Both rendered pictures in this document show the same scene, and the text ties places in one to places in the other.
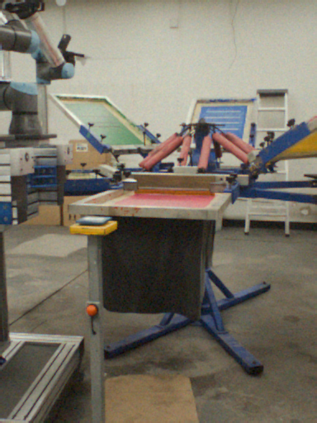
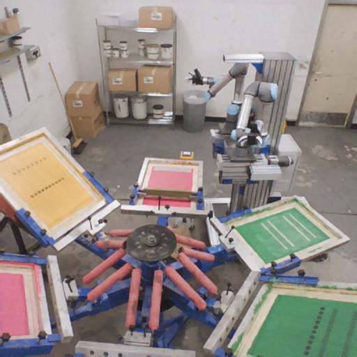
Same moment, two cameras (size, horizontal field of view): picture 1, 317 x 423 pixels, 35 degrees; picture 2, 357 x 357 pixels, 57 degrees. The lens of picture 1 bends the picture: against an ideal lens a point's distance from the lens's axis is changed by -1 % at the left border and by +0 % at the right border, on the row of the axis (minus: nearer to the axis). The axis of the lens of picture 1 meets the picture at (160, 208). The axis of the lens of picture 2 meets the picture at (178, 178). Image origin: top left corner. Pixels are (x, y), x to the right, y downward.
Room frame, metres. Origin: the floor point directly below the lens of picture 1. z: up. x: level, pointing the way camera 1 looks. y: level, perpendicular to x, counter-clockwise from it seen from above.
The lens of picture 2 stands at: (4.63, -0.35, 2.72)
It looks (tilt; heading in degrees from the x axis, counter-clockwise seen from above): 35 degrees down; 170
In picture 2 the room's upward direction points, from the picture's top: 1 degrees clockwise
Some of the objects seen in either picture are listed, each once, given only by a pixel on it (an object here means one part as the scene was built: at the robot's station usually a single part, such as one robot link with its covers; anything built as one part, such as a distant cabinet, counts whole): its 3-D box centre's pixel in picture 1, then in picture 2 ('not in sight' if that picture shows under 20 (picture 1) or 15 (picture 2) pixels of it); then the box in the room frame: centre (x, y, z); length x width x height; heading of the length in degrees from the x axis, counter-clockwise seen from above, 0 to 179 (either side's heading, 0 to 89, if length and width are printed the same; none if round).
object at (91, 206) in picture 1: (164, 197); (169, 183); (2.24, -0.02, 0.97); 0.79 x 0.58 x 0.04; 166
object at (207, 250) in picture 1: (207, 254); not in sight; (2.13, -0.21, 0.74); 0.46 x 0.04 x 0.42; 166
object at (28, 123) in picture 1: (25, 122); (241, 148); (2.26, 0.61, 1.31); 0.15 x 0.15 x 0.10
